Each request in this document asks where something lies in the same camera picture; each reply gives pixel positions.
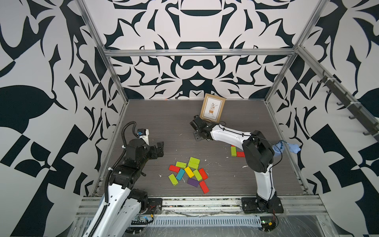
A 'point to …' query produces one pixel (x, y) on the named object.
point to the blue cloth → (279, 146)
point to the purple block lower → (193, 182)
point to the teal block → (180, 174)
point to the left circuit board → (142, 220)
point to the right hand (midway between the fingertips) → (199, 131)
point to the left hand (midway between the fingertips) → (152, 141)
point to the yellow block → (190, 173)
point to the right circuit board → (268, 223)
